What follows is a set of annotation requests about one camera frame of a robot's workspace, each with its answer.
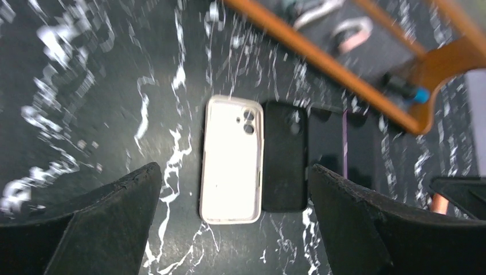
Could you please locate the white phone case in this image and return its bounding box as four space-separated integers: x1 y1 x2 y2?
199 95 265 225

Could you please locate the light blue stapler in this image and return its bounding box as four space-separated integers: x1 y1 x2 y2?
281 0 345 30

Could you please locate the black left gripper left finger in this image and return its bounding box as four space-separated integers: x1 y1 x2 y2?
1 162 162 274

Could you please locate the orange cylinder on right arm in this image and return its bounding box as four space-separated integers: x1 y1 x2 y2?
429 193 449 215

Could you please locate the orange wooden shelf rack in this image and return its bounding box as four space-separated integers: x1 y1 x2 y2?
225 1 485 135

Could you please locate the phone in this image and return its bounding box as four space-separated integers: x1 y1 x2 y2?
308 108 344 176
343 112 375 190

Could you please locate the pink small stapler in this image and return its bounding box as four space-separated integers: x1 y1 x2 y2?
332 17 373 54

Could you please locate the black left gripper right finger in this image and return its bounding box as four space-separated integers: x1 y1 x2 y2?
309 164 485 274

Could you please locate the blue capped marker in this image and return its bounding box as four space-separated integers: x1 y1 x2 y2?
383 73 430 104

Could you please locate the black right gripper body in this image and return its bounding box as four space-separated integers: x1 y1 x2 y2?
430 176 485 220

